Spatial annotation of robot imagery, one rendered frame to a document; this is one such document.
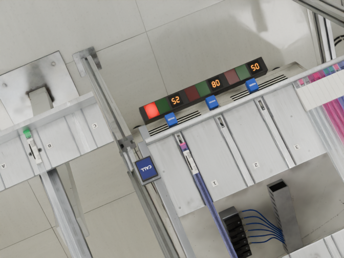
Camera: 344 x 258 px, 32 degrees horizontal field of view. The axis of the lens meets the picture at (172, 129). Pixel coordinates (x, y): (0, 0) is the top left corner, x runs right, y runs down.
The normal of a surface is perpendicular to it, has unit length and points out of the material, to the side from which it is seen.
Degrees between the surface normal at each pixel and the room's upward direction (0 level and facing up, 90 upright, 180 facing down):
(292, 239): 0
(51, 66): 0
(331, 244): 44
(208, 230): 0
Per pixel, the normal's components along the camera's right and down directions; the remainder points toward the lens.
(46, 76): 0.28, 0.43
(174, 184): 0.00, -0.25
